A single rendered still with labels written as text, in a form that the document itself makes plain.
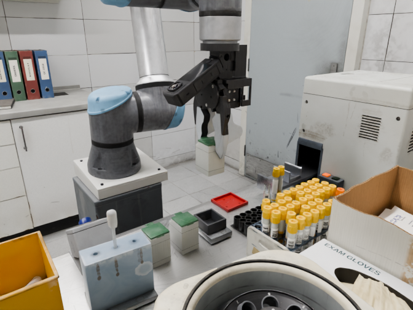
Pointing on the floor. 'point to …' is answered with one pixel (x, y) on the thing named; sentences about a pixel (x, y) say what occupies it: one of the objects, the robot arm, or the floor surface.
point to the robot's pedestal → (121, 205)
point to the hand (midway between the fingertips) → (209, 149)
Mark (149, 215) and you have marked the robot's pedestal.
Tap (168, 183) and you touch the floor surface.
